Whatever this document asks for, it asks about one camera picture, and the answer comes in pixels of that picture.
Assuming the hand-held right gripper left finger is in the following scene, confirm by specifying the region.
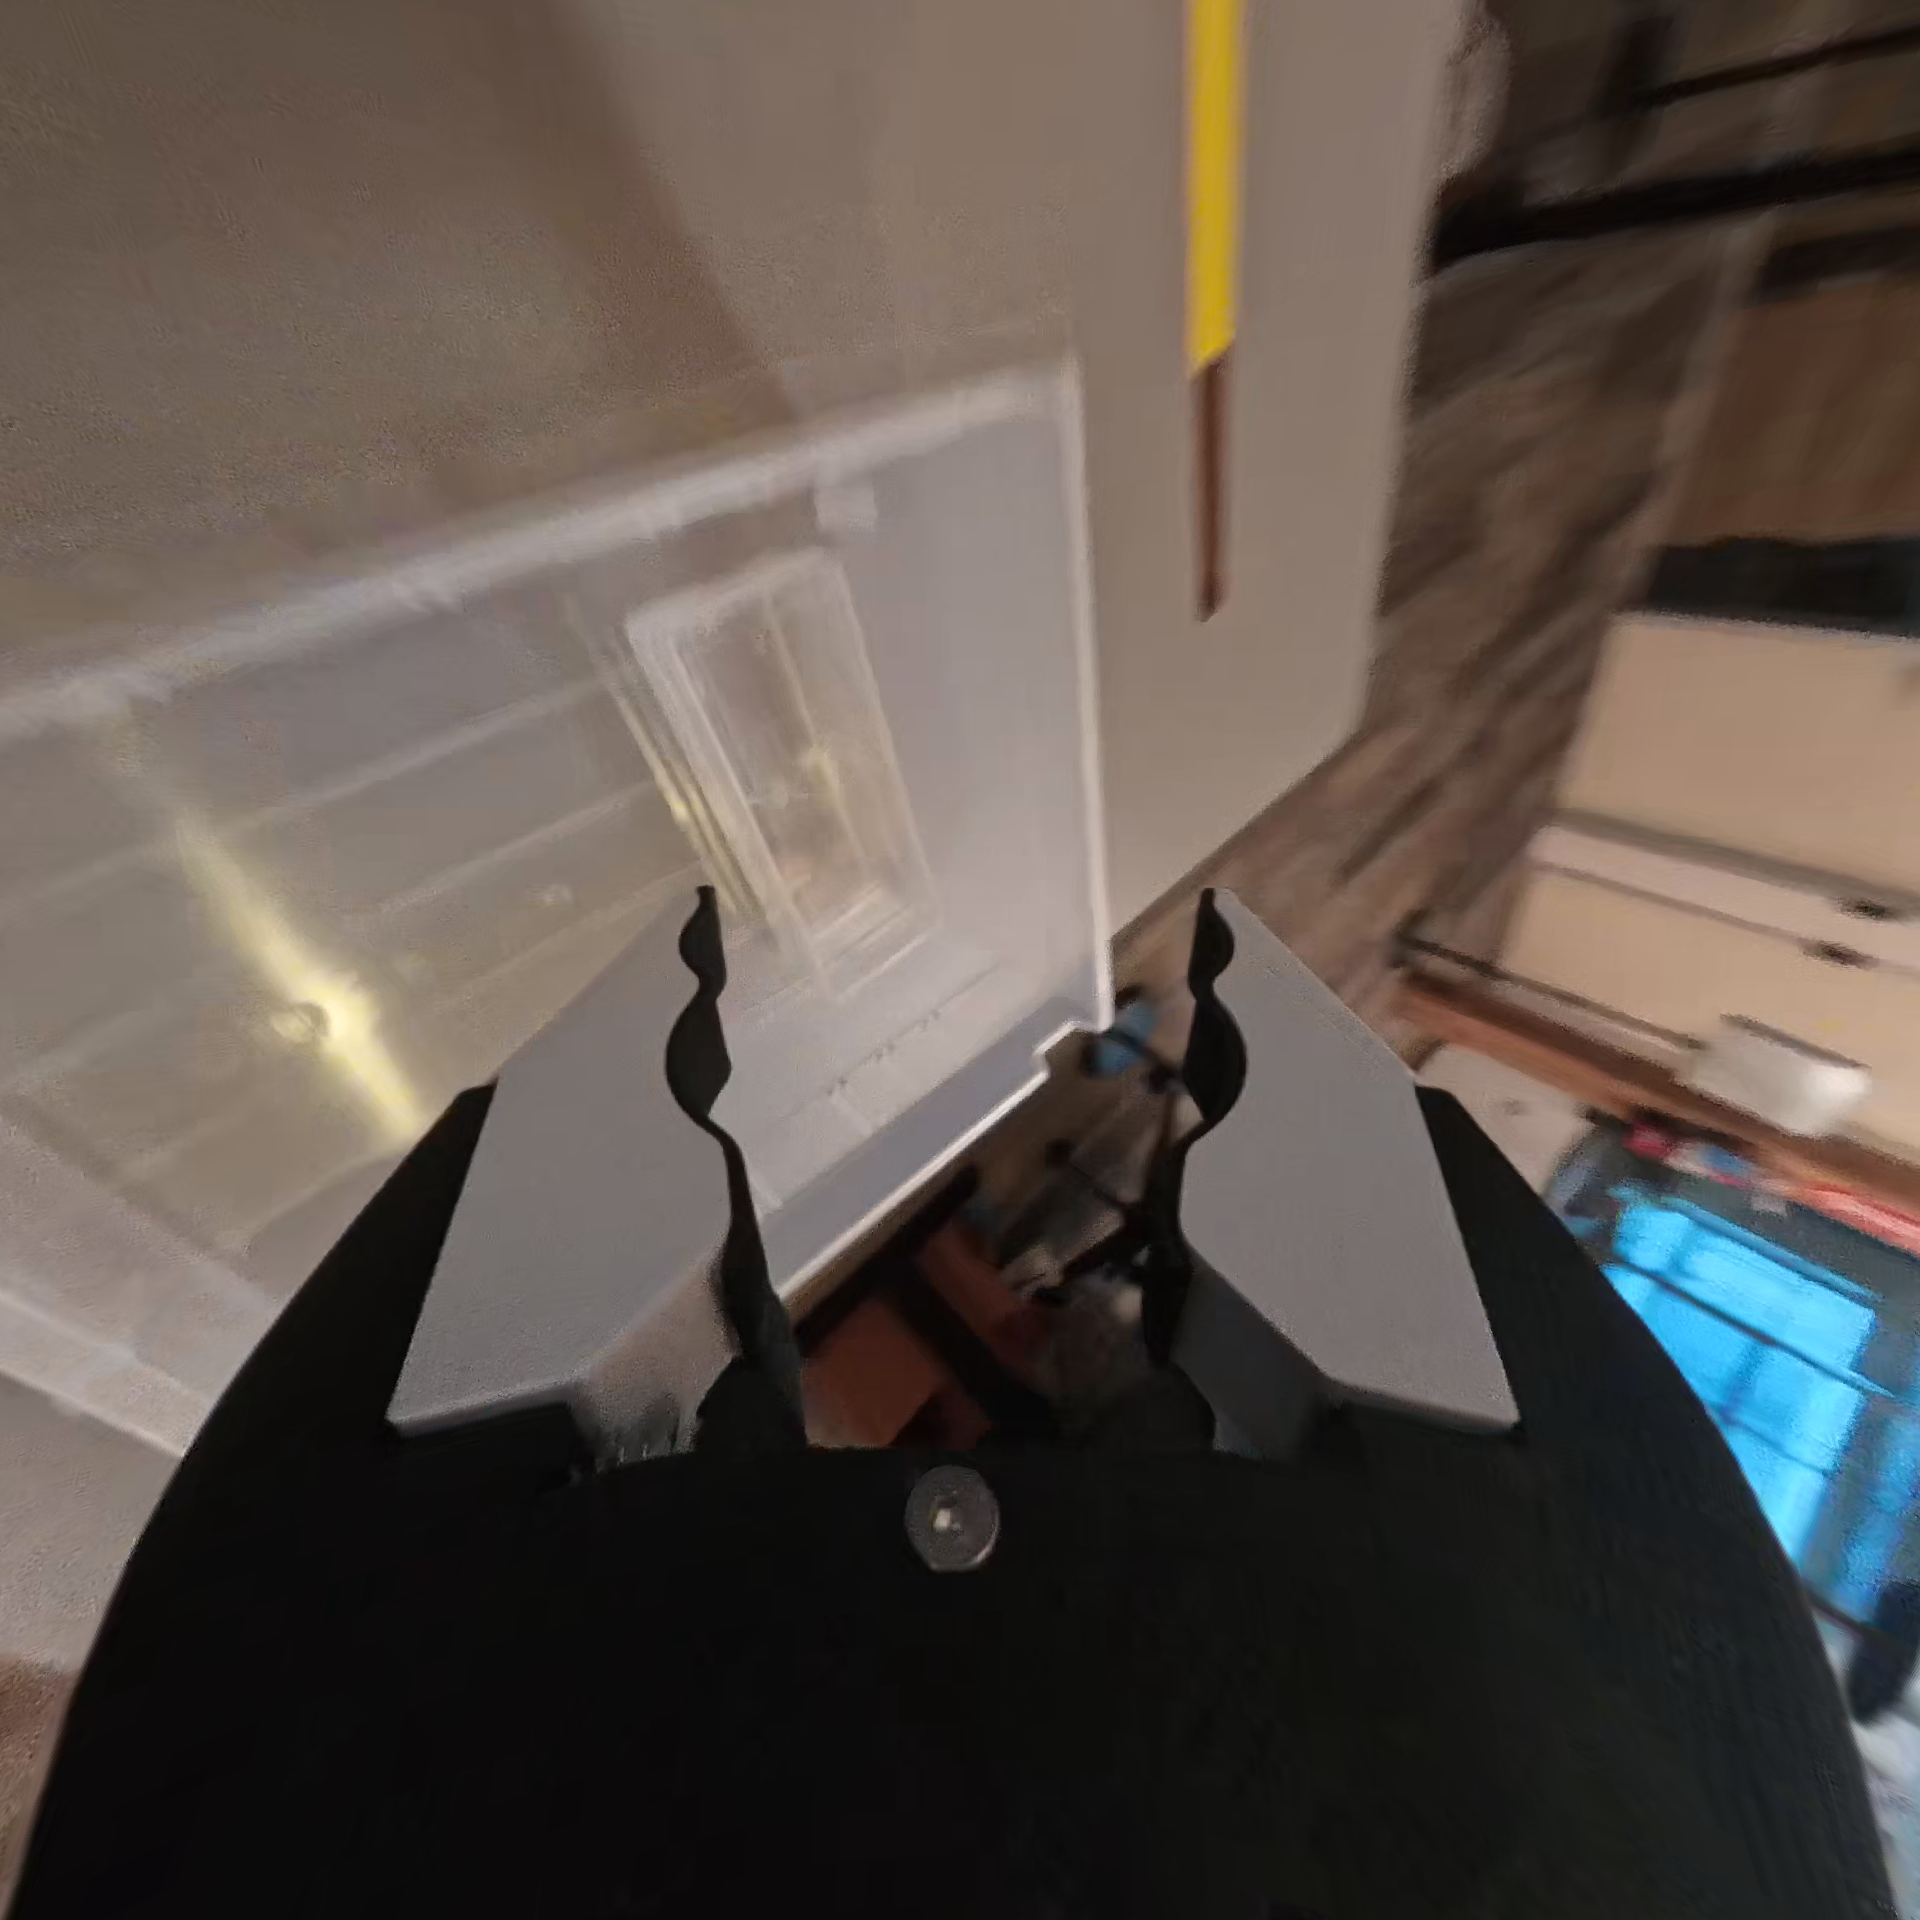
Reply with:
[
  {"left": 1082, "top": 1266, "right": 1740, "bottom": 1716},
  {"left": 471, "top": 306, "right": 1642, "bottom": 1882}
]
[{"left": 386, "top": 886, "right": 794, "bottom": 1442}]

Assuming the small clear plastic drawer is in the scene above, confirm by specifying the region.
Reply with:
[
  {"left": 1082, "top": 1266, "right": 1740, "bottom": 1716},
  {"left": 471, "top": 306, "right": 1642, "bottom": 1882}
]
[{"left": 621, "top": 547, "right": 944, "bottom": 1003}]

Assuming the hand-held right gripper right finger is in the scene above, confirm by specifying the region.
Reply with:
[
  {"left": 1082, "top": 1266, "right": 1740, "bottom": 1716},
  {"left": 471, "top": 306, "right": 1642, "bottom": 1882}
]
[{"left": 1148, "top": 886, "right": 1520, "bottom": 1446}]

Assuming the yellow tape strip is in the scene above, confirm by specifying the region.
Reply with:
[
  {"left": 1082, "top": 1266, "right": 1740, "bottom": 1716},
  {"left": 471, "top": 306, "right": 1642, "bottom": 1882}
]
[{"left": 1183, "top": 0, "right": 1250, "bottom": 374}]

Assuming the white double door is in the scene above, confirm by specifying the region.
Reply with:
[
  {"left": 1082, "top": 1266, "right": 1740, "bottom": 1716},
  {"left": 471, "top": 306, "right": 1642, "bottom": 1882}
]
[{"left": 1499, "top": 600, "right": 1920, "bottom": 1097}]

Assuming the large grid window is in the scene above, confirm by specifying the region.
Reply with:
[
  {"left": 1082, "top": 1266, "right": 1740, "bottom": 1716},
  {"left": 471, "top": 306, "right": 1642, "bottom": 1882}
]
[{"left": 1552, "top": 1126, "right": 1920, "bottom": 1638}]

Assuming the clear plastic storage bin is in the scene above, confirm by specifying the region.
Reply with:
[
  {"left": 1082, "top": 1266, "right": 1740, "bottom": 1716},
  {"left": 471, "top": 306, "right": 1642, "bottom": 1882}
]
[{"left": 0, "top": 352, "right": 1120, "bottom": 1456}]

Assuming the whiteboard sign on stand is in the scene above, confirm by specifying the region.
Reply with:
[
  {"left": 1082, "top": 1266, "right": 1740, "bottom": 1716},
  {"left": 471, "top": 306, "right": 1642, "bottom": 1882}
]
[{"left": 1708, "top": 1017, "right": 1874, "bottom": 1137}]

